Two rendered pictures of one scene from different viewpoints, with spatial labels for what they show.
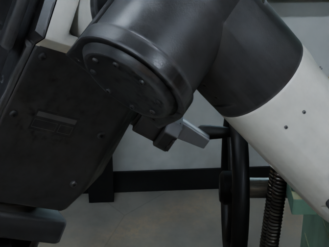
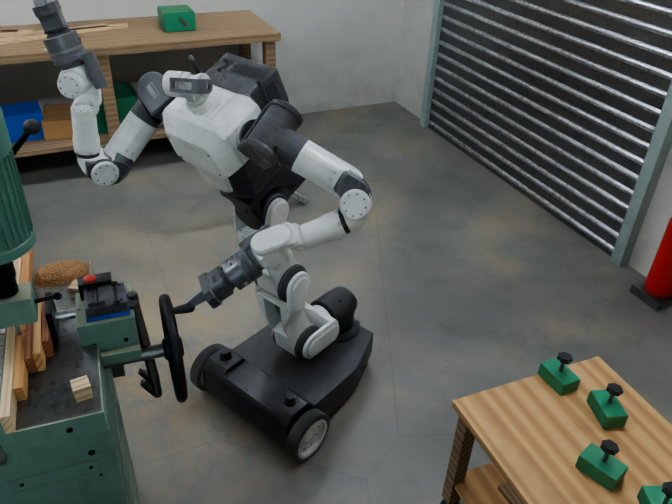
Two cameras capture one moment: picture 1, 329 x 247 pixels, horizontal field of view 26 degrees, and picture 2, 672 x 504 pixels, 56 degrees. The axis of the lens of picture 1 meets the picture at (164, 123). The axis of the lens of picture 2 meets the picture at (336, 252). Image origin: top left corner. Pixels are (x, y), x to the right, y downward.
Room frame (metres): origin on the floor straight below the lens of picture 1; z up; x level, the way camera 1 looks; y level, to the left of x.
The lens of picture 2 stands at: (2.37, -0.21, 1.97)
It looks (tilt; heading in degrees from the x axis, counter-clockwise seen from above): 34 degrees down; 158
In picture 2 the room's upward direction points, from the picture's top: 3 degrees clockwise
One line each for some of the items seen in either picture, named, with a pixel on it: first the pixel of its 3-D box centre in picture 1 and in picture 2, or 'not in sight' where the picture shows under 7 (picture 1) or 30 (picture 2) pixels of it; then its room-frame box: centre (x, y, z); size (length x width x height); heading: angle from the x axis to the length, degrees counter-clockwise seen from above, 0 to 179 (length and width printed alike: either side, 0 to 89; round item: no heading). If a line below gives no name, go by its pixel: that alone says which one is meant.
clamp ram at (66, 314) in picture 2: not in sight; (65, 314); (1.03, -0.36, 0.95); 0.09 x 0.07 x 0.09; 179
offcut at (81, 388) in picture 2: not in sight; (81, 388); (1.27, -0.34, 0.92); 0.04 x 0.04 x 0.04; 9
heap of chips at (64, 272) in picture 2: not in sight; (61, 269); (0.79, -0.37, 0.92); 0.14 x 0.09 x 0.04; 89
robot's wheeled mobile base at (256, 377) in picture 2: not in sight; (299, 350); (0.56, 0.40, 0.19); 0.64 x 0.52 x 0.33; 119
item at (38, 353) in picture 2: not in sight; (39, 333); (1.06, -0.42, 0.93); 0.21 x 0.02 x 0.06; 179
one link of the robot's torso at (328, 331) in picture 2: not in sight; (305, 330); (0.55, 0.43, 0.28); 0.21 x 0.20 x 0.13; 119
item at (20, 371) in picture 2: not in sight; (24, 311); (0.95, -0.46, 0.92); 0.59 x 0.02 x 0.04; 179
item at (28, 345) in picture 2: not in sight; (31, 333); (1.05, -0.44, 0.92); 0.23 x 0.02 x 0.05; 179
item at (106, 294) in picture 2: not in sight; (103, 294); (1.03, -0.27, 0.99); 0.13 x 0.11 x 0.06; 179
